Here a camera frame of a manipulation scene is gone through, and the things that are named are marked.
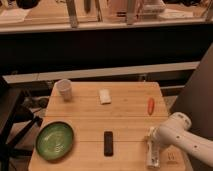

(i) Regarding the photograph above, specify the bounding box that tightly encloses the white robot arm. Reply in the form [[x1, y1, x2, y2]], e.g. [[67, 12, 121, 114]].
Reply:
[[146, 112, 213, 167]]

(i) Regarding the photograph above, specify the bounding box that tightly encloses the white plastic bottle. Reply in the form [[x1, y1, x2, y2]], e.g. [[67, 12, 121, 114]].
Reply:
[[145, 128, 161, 169]]

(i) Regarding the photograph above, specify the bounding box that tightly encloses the orange carrot toy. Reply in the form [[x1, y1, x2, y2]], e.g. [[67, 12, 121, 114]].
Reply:
[[147, 98, 155, 115]]

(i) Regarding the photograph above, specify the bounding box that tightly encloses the green ceramic bowl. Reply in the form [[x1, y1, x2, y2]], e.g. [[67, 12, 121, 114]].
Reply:
[[35, 121, 74, 161]]

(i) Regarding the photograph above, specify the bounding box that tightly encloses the black rectangular remote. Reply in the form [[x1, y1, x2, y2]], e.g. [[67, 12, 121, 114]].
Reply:
[[104, 131, 113, 156]]

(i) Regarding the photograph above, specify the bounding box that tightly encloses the white paper cup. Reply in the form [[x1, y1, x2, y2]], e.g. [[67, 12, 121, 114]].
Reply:
[[56, 79, 72, 101]]

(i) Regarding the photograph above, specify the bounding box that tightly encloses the black chair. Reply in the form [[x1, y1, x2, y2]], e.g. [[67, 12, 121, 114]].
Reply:
[[0, 75, 43, 171]]

